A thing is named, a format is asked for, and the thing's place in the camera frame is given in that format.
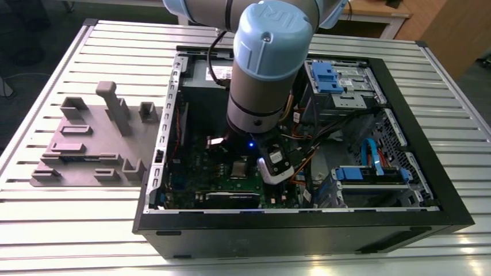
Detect silver square CPU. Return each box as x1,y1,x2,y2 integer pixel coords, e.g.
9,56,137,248
231,161,249,177

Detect silver disk bay cage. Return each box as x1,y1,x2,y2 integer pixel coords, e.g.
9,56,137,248
317,165,440,209

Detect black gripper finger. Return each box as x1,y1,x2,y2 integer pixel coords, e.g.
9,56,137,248
205,135,231,151

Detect black graphics card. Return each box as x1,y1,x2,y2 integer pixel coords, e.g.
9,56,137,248
193,191,261,210

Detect blue plastic drive latch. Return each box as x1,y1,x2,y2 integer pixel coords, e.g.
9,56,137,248
311,62,344,94

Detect black open PC case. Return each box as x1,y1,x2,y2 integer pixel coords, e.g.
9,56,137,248
132,44,476,259

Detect grey power supply unit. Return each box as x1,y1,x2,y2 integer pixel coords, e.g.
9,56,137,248
179,60,235,136

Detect black wire bundle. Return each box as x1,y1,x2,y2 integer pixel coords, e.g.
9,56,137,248
291,108,384,169

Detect loose RAM stick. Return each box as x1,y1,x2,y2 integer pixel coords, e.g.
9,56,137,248
60,155,104,162

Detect brown wooden cabinet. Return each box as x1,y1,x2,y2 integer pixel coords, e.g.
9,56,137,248
395,0,491,80

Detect blue flat data wire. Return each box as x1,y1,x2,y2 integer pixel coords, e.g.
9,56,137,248
361,137,384,177

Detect orange wire bundle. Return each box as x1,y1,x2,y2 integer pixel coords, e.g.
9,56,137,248
289,163,319,186

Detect green motherboard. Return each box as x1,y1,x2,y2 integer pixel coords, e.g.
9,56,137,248
163,133,304,209

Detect hard disk in blue carrier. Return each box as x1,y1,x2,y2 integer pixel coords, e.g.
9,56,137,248
331,166,409,185

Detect black CPU socket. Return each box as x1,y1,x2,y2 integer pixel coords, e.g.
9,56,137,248
228,159,252,181

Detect black cable with metal plug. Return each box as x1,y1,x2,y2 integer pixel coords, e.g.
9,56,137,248
205,30,232,87

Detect thin red wire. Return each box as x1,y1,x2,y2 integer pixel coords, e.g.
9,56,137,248
171,123,183,162

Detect grey plastic parts rack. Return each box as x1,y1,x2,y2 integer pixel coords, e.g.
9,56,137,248
29,82,160,189

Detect silver optical drive cage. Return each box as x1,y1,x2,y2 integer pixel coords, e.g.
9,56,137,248
300,60,387,123

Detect wooden desk white frame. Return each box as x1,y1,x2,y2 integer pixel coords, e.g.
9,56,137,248
176,0,413,41

